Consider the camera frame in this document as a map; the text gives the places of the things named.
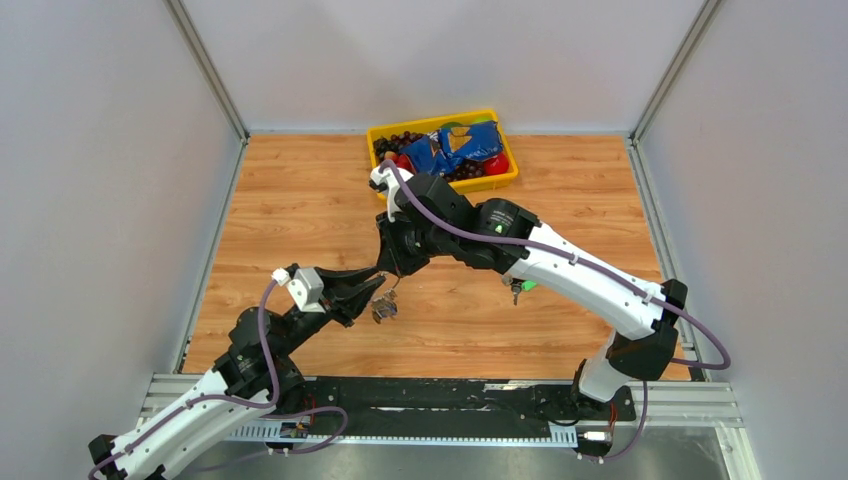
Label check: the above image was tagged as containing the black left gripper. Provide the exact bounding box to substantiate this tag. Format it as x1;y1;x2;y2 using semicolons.
273;264;387;357

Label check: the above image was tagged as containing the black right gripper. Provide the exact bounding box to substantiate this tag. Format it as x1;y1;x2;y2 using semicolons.
376;206;454;278

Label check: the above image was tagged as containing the large metal keyring with keys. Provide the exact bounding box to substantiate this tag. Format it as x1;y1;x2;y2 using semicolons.
370;277;401;325

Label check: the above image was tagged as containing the green tagged key bunch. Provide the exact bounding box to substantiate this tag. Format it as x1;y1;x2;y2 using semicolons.
501;275;537;306

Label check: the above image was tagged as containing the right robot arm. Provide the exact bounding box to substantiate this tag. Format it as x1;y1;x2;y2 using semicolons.
369;167;687;418

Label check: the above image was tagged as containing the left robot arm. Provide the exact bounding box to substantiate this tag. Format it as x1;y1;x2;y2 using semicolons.
88;264;386;479

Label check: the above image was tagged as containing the dark grape bunch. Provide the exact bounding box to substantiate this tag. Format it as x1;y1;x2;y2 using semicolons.
372;131;424;159

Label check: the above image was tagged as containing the blue snack bag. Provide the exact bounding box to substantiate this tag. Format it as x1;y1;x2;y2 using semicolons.
400;120;505;176

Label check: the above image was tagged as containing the red tomato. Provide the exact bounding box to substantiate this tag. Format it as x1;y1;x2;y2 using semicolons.
482;152;510;176

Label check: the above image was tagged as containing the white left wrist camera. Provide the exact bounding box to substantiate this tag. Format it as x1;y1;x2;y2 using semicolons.
271;265;326;313

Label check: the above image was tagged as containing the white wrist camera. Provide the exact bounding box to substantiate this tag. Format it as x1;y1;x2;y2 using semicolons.
369;164;413;223
271;265;326;313

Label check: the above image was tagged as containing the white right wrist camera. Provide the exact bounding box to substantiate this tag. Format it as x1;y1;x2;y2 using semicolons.
369;164;413;223

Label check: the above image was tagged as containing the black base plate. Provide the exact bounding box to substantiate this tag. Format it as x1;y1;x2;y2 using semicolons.
277;376;638;440

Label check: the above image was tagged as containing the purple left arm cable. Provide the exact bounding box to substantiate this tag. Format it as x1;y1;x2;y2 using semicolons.
87;278;350;480

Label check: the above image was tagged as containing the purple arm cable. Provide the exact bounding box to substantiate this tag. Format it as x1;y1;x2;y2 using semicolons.
87;278;350;480
380;158;732;464

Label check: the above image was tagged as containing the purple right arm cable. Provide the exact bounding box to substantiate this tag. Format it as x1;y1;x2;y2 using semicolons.
380;158;732;464

